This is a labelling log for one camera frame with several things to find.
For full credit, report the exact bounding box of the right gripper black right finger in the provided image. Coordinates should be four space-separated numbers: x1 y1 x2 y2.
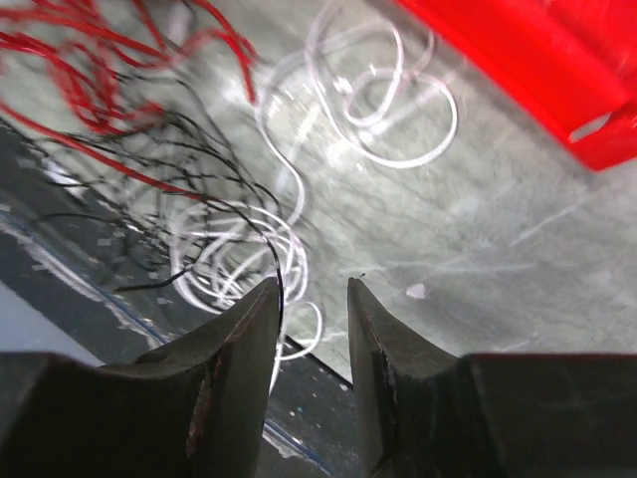
347 279 478 477

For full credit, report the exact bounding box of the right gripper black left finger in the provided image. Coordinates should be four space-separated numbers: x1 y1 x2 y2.
99 277 283 478

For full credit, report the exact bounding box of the white thin cable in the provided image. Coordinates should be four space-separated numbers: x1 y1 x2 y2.
166 0 459 389

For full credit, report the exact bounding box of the black thin cable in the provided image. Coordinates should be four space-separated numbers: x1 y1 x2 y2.
19 74 288 359

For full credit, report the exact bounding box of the red thin cable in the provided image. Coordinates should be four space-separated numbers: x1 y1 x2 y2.
0 0 260 200

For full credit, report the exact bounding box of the red three-compartment plastic tray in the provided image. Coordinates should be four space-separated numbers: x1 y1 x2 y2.
399 0 636 171

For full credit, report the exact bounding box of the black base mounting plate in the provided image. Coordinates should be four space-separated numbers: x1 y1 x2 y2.
1 124 361 477

